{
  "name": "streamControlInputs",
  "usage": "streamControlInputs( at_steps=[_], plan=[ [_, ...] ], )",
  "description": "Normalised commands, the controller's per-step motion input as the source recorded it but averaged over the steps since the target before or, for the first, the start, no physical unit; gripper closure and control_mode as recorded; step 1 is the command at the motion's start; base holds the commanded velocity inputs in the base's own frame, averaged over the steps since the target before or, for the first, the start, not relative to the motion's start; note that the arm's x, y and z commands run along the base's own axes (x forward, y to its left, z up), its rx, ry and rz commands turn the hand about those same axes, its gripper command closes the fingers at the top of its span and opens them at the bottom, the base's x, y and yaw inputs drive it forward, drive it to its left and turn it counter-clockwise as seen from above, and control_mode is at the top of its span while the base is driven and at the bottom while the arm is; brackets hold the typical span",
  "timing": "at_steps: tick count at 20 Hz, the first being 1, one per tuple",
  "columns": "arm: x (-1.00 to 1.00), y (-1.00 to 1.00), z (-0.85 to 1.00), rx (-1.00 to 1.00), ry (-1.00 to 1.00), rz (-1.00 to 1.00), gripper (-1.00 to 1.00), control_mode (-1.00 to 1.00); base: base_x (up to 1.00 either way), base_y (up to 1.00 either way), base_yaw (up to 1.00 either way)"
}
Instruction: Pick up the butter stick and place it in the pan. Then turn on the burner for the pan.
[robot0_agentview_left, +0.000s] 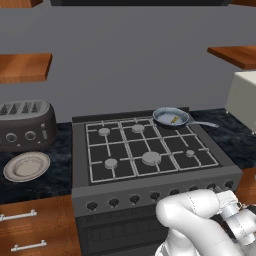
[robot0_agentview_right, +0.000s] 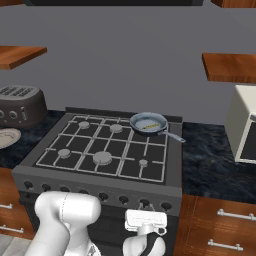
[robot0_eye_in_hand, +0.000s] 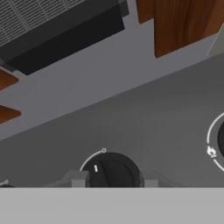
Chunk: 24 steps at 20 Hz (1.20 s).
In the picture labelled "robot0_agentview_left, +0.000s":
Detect dark grey gas stove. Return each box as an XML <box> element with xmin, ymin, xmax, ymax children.
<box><xmin>71</xmin><ymin>106</ymin><xmax>244</xmax><ymax>256</ymax></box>

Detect wooden drawer front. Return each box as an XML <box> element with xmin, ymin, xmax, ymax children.
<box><xmin>0</xmin><ymin>194</ymin><xmax>77</xmax><ymax>236</ymax></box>
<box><xmin>0</xmin><ymin>222</ymin><xmax>83</xmax><ymax>256</ymax></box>

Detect wooden wall cupboard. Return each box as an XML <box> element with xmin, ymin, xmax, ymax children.
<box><xmin>229</xmin><ymin>0</ymin><xmax>256</xmax><ymax>8</ymax></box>
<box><xmin>0</xmin><ymin>0</ymin><xmax>45</xmax><ymax>9</ymax></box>

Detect dark grey toaster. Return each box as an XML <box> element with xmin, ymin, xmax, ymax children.
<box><xmin>0</xmin><ymin>99</ymin><xmax>59</xmax><ymax>153</ymax></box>

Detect wooden wall shelf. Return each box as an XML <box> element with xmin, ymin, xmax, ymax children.
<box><xmin>206</xmin><ymin>45</ymin><xmax>256</xmax><ymax>71</ymax></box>
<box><xmin>0</xmin><ymin>52</ymin><xmax>54</xmax><ymax>85</ymax></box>

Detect dark oven door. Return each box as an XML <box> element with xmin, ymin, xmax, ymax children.
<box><xmin>75</xmin><ymin>208</ymin><xmax>174</xmax><ymax>256</ymax></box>

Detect silver drawer handle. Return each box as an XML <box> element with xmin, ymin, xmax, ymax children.
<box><xmin>10</xmin><ymin>239</ymin><xmax>48</xmax><ymax>253</ymax></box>
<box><xmin>0</xmin><ymin>208</ymin><xmax>38</xmax><ymax>223</ymax></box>

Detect cream white box appliance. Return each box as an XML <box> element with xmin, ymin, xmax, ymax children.
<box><xmin>224</xmin><ymin>71</ymin><xmax>256</xmax><ymax>135</ymax></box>

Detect grey frying pan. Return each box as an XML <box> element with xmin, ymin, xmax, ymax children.
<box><xmin>152</xmin><ymin>106</ymin><xmax>220</xmax><ymax>131</ymax></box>

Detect dark range hood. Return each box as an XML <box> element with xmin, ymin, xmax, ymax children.
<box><xmin>49</xmin><ymin>0</ymin><xmax>232</xmax><ymax>7</ymax></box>

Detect white round plate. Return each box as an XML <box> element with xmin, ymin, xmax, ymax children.
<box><xmin>2</xmin><ymin>151</ymin><xmax>52</xmax><ymax>184</ymax></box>

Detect wooden base cupboard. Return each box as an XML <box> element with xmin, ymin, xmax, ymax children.
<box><xmin>234</xmin><ymin>166</ymin><xmax>256</xmax><ymax>208</ymax></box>

